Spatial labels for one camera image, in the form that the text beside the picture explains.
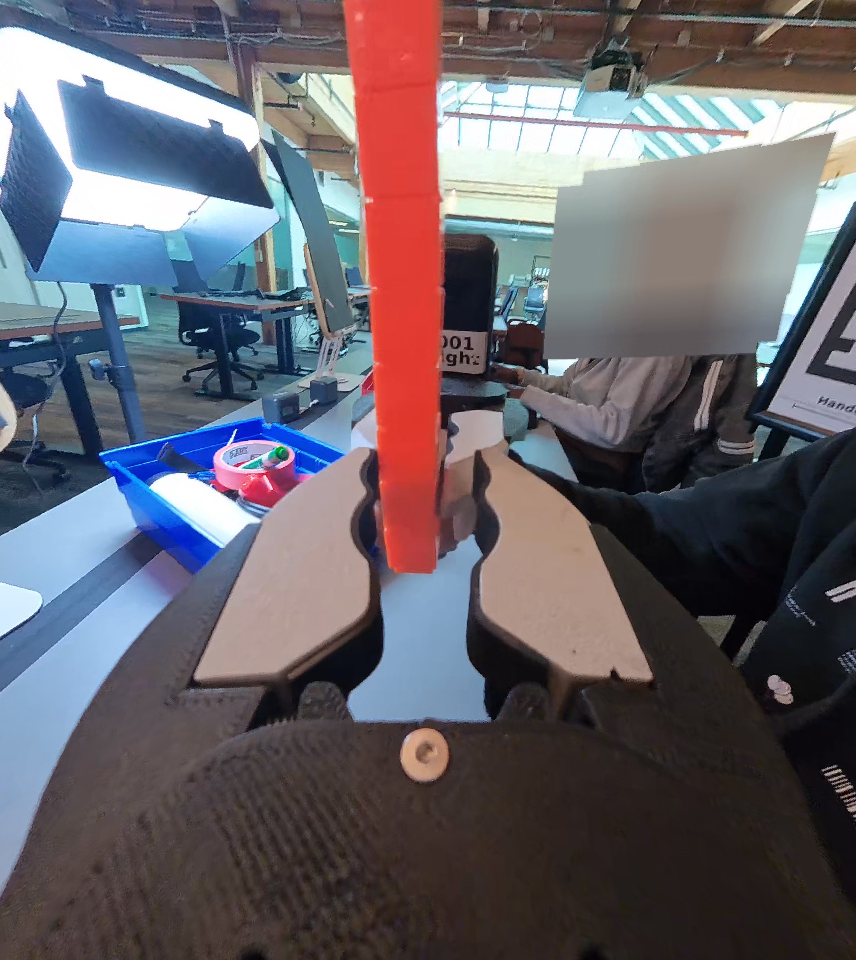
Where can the white ceiling mounted unit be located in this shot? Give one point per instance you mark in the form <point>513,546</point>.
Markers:
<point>608,94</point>

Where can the black light stand pole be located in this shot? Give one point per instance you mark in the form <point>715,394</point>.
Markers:
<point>117,360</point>

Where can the wooden desk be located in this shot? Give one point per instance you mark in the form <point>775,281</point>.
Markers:
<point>23,319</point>
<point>248,301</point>

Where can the grey power adapter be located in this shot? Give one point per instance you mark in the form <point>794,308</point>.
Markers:
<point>282,409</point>
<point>323,390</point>

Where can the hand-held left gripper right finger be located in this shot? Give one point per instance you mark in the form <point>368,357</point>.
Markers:
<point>555,600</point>

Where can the white cylinder roll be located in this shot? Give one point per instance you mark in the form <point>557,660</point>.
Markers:
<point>203,510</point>

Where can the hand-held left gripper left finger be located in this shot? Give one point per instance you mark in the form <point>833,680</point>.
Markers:
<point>293,600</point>

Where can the person's right forearm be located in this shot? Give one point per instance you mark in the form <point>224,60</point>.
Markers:
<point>660,525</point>

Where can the studio softbox light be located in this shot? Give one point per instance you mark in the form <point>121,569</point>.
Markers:
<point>135,202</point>

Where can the orange segmented plastic bar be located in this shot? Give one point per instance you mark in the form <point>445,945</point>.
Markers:
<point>402,300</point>

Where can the blue storage bin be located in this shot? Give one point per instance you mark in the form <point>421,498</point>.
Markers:
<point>135,495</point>

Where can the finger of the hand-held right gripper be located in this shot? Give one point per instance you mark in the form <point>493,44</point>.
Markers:
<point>364,435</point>
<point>484,431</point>

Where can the black office chair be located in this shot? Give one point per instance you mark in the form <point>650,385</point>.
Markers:
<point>23,390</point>
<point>210,330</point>

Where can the red masking tape roll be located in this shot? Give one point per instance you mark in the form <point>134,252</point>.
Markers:
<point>229,469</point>

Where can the black white marker sign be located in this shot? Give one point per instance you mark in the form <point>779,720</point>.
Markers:
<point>848,337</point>

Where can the green marker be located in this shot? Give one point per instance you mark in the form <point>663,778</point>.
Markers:
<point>274,454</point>

